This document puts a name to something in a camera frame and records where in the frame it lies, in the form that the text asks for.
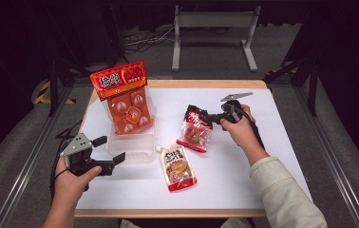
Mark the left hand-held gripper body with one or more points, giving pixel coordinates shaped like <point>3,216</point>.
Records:
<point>79,158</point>

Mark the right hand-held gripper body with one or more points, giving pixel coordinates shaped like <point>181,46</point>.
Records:
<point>231,110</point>

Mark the clear plastic storage basket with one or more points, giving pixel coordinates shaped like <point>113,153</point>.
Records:
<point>133,147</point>

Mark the black and red snack packet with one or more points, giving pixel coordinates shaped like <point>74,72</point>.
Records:
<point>196,133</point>

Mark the large orange snack packet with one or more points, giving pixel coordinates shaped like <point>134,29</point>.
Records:
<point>130,110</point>

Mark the person's right hand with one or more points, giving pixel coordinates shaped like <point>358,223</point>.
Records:
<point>242,131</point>

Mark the person's left hand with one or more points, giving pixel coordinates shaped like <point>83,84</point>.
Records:
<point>70,186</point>

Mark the white table mat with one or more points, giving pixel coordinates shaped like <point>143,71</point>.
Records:
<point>218,177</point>

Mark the spouted sauce pouch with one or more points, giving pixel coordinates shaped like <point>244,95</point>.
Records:
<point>177,169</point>

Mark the black tripod stand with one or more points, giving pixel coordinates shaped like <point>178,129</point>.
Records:
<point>312,85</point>
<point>53,82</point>

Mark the yellow and black hazard tape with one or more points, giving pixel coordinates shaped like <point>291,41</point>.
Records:
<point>43,91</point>

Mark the white metal stand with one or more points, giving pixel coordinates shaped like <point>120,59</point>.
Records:
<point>215,19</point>

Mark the aluminium rail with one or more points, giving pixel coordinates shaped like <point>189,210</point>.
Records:
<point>32,161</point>
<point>332,158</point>

